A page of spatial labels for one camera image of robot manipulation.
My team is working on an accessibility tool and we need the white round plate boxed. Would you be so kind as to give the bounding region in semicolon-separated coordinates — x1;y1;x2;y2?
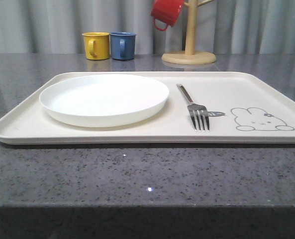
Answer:
39;74;170;127

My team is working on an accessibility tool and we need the stainless steel fork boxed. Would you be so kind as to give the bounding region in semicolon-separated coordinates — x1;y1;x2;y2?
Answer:
176;84;210;131

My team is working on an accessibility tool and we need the cream rabbit print tray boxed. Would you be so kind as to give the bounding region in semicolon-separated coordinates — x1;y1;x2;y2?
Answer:
0;72;295;144

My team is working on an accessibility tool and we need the wooden mug tree stand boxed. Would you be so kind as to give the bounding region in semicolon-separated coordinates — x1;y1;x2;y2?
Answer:
162;0;216;65

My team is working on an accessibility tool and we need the blue mug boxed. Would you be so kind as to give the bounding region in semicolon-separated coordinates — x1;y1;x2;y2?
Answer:
110;32;136;60

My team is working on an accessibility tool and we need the yellow mug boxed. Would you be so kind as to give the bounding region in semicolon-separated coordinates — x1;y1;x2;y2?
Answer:
82;32;110;60

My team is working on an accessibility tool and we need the red mug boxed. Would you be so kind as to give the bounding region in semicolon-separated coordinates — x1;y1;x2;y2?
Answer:
150;0;184;31

